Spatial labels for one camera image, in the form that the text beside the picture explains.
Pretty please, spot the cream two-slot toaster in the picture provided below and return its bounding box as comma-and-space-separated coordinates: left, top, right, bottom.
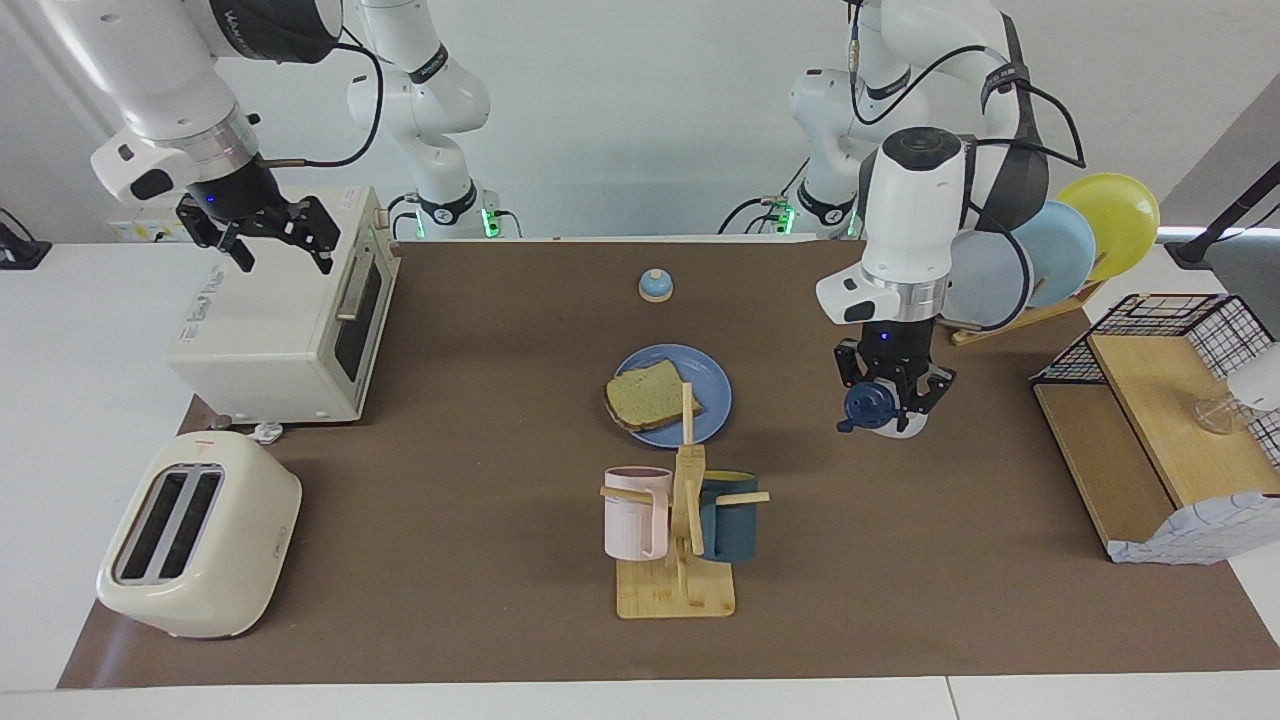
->
96, 430, 303, 640

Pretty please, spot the clear glass cup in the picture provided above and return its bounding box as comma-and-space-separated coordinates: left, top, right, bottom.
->
1195, 395, 1246, 436

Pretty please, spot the white checkered cloth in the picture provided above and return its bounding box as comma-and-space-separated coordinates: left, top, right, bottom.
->
1107, 490, 1280, 566

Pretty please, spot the yellow plate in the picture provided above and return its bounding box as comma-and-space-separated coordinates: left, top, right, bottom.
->
1055, 172, 1161, 283

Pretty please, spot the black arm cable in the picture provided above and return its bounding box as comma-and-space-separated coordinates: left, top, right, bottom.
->
845, 0, 1088, 171
258, 38, 386, 168

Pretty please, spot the blue round plate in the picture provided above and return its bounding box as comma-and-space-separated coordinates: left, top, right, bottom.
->
611, 344, 733, 448

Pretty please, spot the wooden plate rack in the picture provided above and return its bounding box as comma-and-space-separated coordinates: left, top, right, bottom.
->
945, 280, 1106, 347

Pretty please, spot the dark teal mug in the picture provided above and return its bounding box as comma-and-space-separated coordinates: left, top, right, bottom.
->
697, 470, 759, 562

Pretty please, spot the white wall outlet box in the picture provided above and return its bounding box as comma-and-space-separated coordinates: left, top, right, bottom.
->
107, 200, 196, 243

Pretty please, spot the white toaster oven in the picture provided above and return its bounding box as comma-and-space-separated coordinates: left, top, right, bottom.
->
165, 185, 401, 426

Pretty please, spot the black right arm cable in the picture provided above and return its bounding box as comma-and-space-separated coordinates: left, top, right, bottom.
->
258, 38, 386, 168

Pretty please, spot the brown table mat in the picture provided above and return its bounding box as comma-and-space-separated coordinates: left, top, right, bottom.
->
57, 240, 1280, 689

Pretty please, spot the black desk device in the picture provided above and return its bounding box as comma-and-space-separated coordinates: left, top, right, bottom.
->
0, 207, 53, 271

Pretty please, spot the white bottle with blue cap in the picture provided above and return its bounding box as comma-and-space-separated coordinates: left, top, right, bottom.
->
838, 380, 929, 439

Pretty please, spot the pink ribbed mug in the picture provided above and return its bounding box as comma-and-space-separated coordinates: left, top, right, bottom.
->
604, 466, 673, 562

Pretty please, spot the toasted bread slice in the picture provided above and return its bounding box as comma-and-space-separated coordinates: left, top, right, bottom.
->
604, 360, 703, 433

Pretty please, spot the black left base cable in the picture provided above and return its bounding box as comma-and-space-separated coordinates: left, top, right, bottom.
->
718, 150, 811, 236

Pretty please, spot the wooden mug rack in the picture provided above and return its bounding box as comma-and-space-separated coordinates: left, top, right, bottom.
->
600, 382, 771, 619

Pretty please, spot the pale grey plate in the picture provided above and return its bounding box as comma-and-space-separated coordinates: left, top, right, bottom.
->
945, 228, 1033, 331

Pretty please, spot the wooden shelf with wire basket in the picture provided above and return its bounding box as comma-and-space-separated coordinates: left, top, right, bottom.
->
1030, 293, 1280, 561

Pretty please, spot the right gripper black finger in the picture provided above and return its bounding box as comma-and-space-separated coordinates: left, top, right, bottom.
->
284, 195, 342, 277
177, 200, 256, 273

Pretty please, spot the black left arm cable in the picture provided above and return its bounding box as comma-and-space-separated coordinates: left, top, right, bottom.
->
845, 0, 1088, 171

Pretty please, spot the white rounded object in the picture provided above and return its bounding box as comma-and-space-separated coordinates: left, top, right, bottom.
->
1228, 342, 1280, 413

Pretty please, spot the light blue plate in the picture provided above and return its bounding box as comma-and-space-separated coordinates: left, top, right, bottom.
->
1015, 200, 1097, 309

